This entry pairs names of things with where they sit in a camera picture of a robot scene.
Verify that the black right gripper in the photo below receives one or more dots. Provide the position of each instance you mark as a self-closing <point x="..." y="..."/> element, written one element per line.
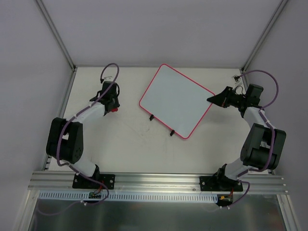
<point x="227" y="96"/>

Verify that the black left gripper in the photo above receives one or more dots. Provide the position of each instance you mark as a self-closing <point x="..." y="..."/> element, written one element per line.
<point x="110" y="104"/>

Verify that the pink framed whiteboard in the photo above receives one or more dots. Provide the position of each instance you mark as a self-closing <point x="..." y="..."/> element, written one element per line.
<point x="176" y="100"/>

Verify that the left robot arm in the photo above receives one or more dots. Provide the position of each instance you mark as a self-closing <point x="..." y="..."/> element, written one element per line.
<point x="66" y="136"/>

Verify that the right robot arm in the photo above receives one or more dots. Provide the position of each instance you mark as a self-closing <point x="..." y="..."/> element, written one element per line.
<point x="263" y="146"/>

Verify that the black whiteboard stand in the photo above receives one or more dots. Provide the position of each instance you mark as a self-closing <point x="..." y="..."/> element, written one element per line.
<point x="153" y="117"/>

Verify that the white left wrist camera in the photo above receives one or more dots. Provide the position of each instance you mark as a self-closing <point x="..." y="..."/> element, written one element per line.
<point x="106" y="78"/>

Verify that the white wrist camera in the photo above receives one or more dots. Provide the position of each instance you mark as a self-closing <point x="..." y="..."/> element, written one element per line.
<point x="237" y="81"/>
<point x="106" y="78"/>

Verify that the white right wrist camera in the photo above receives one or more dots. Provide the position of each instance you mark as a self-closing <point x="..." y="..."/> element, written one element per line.
<point x="237" y="81"/>

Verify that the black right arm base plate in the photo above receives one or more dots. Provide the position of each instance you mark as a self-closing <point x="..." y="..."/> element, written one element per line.
<point x="213" y="183"/>

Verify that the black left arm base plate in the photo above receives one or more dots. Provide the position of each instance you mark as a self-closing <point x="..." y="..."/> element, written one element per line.
<point x="93" y="181"/>

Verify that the white slotted cable duct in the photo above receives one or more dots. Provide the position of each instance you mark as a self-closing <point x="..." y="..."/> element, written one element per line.
<point x="130" y="196"/>

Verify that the aluminium mounting rail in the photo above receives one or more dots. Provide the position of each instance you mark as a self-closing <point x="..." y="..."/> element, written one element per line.
<point x="151" y="182"/>

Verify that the aluminium left corner post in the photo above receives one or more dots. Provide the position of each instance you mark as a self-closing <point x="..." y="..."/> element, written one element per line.
<point x="54" y="31"/>

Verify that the aluminium corner post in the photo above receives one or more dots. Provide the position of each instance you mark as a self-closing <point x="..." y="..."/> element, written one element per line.
<point x="269" y="26"/>
<point x="54" y="31"/>

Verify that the aluminium right corner post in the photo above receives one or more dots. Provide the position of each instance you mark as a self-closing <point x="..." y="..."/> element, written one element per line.
<point x="269" y="26"/>

